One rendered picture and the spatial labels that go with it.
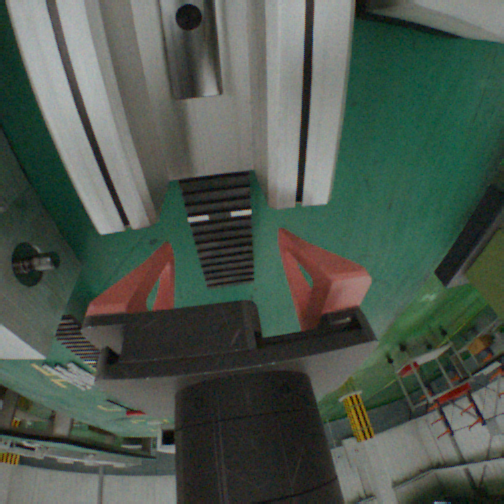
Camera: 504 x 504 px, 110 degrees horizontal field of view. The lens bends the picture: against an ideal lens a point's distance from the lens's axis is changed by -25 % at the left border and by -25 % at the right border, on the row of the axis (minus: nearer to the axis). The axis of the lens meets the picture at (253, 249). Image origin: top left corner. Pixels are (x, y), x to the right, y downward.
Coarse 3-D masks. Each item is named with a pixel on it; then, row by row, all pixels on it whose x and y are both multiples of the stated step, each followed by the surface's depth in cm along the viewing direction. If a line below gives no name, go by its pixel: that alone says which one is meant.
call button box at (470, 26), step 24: (360, 0) 9; (384, 0) 8; (408, 0) 7; (432, 0) 6; (456, 0) 6; (480, 0) 6; (408, 24) 10; (432, 24) 9; (456, 24) 7; (480, 24) 7
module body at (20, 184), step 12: (0, 132) 11; (0, 144) 11; (0, 156) 11; (12, 156) 12; (0, 168) 11; (12, 168) 12; (0, 180) 11; (12, 180) 12; (24, 180) 13; (0, 192) 11; (12, 192) 12; (0, 204) 12
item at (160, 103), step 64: (64, 0) 4; (128, 0) 6; (192, 0) 6; (256, 0) 6; (320, 0) 5; (64, 64) 5; (128, 64) 7; (192, 64) 8; (256, 64) 7; (320, 64) 6; (64, 128) 6; (128, 128) 7; (192, 128) 10; (256, 128) 10; (320, 128) 7; (128, 192) 8; (320, 192) 9
